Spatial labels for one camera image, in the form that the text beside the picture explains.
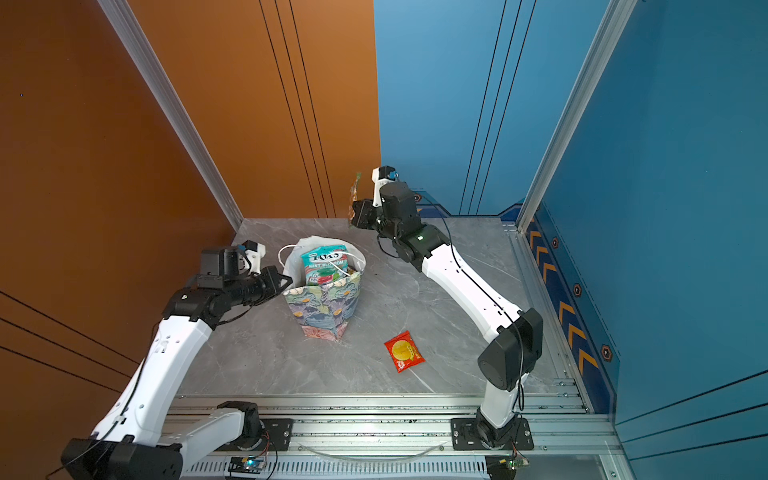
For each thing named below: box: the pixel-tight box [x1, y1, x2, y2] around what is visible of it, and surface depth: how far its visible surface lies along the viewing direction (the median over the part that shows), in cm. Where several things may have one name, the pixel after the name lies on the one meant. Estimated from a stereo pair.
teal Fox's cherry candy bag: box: [301, 244, 349, 286], surface depth 84 cm
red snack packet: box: [384, 330, 426, 374], surface depth 88 cm
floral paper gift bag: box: [278, 236, 366, 341], surface depth 80 cm
